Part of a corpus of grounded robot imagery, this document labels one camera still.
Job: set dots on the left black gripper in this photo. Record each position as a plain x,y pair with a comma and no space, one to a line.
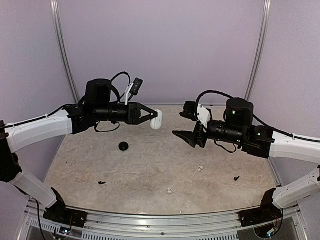
134,113

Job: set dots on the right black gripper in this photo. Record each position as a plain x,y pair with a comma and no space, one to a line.
188,136

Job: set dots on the white earbud charging case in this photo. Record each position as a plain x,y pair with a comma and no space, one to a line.
156,123

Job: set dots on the white earbud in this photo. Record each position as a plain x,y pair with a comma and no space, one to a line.
200,168
169,191

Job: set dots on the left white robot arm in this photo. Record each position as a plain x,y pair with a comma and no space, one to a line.
101,103

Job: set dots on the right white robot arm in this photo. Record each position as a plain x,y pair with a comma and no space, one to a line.
237,129

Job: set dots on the black round charging case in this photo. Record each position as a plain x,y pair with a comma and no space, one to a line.
123,146

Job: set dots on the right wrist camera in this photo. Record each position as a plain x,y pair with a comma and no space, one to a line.
197,113

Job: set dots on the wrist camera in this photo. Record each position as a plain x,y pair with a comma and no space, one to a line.
132,90
197,113

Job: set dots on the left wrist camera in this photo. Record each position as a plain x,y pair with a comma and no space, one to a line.
132,90

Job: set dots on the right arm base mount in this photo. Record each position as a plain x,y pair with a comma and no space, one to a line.
259,215

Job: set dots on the front aluminium rail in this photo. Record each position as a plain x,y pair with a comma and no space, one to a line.
101,225

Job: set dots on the left aluminium frame post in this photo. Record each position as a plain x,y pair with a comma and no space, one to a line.
57,23

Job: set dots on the aluminium frame post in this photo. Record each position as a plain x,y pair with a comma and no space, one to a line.
259,49
57,23

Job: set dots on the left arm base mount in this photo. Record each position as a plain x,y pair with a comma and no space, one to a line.
70,217

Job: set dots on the right aluminium frame post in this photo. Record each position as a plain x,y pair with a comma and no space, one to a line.
259,49

